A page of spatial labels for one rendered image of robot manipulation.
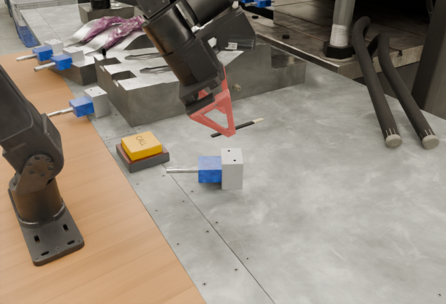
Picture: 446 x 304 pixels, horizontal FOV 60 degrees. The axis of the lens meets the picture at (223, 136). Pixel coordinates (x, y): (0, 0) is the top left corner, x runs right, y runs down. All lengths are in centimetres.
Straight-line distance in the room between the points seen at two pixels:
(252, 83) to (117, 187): 46
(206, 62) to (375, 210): 36
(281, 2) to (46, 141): 129
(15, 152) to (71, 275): 18
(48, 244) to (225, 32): 39
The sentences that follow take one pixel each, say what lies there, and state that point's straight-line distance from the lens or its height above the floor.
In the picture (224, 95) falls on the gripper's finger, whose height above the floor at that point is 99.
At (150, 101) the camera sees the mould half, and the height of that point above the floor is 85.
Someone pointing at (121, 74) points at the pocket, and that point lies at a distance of 95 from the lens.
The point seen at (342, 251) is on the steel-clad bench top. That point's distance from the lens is 60.
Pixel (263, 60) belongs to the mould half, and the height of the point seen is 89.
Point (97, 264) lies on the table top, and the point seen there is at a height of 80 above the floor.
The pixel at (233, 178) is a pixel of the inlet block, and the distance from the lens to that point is 66.
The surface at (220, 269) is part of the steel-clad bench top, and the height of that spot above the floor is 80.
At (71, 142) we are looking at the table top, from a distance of 87.
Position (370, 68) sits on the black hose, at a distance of 102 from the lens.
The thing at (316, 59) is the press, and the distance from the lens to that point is 137.
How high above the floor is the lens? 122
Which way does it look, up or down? 31 degrees down
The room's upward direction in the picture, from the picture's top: straight up
